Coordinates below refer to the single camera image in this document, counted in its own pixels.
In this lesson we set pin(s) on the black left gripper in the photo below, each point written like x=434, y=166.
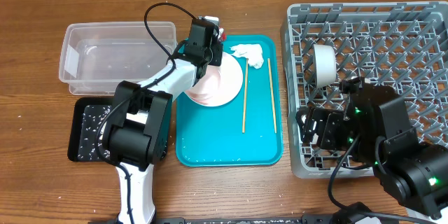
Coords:
x=218, y=49

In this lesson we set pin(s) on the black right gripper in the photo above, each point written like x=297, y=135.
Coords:
x=329, y=130

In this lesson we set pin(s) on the red snack wrapper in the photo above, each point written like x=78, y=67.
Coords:
x=221, y=35

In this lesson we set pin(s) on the pink plate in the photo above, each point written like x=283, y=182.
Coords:
x=220, y=85

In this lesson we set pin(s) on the white napkin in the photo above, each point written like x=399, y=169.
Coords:
x=252, y=52

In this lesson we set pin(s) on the wooden chopstick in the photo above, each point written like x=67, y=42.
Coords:
x=245, y=96
x=272, y=95

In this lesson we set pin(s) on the grey bowl with food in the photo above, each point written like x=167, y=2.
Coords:
x=324, y=65

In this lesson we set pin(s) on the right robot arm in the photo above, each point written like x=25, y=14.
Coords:
x=375, y=131

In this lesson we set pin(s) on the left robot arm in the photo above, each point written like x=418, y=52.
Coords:
x=176, y=77

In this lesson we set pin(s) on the grey dishwasher rack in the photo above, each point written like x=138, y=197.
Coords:
x=401, y=44

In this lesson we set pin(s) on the teal plastic tray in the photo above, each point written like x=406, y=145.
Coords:
x=212, y=136

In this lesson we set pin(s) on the clear plastic bin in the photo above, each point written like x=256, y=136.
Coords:
x=96, y=56

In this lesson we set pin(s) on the black tray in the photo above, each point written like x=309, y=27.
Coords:
x=87, y=129

